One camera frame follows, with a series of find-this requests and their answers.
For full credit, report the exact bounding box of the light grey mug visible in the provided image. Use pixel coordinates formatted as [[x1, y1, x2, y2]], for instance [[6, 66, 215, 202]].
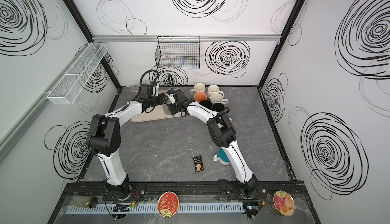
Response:
[[162, 105, 172, 116]]

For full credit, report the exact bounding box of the tall dark grey mug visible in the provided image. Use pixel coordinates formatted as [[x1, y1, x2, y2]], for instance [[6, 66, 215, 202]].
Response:
[[131, 84, 140, 99]]

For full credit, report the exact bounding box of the cream and orange mug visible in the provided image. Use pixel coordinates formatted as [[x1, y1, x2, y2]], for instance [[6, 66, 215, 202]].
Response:
[[194, 91, 207, 103]]

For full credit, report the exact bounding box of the large white mug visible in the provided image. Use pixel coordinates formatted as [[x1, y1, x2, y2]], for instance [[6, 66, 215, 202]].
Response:
[[206, 85, 224, 99]]

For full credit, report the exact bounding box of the cream speckled mug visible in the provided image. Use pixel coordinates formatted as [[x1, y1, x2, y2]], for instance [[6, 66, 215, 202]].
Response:
[[210, 93, 229, 105]]

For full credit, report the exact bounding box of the black mug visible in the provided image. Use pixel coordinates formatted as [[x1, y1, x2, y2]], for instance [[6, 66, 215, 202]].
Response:
[[212, 103, 230, 113]]

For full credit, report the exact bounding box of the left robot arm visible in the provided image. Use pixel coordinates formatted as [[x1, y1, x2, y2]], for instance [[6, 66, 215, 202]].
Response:
[[87, 82, 162, 201]]

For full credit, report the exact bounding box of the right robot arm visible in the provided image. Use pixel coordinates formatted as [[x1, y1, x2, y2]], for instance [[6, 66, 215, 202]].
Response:
[[162, 89, 259, 199]]

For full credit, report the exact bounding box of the teal lidded white mug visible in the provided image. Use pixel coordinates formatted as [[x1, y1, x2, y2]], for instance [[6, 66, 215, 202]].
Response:
[[212, 148, 231, 166]]

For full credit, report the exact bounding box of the beige serving tray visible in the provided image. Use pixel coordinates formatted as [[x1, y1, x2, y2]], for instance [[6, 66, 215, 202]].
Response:
[[131, 90, 180, 123]]

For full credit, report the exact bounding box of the black snack packet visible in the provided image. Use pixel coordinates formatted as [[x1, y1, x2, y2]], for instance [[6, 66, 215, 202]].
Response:
[[193, 155, 204, 173]]

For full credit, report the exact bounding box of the red round tin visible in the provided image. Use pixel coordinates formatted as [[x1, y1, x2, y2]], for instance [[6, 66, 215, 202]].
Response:
[[157, 191, 180, 218]]

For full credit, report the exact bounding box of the small clear jar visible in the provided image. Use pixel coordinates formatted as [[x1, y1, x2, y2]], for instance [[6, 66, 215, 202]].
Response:
[[70, 195, 99, 209]]

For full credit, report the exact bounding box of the pink yellow round tin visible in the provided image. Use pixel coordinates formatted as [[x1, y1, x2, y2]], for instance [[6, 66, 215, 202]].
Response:
[[270, 190, 296, 217]]

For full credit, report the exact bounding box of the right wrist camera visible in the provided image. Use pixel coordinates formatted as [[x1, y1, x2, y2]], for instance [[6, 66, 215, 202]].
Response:
[[166, 92, 176, 105]]

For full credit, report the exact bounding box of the black wire basket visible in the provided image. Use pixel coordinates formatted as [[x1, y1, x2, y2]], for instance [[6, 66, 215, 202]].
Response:
[[154, 36, 201, 69]]

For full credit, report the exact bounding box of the white mesh wall shelf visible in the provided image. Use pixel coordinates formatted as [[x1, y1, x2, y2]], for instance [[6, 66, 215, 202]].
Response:
[[47, 43, 107, 105]]

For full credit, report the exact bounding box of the white slotted cable duct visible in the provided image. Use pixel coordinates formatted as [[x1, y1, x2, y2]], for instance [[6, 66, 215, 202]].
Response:
[[65, 202, 244, 214]]

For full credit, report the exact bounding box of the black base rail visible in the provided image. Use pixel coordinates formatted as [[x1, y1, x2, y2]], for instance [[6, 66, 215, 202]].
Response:
[[63, 180, 307, 199]]

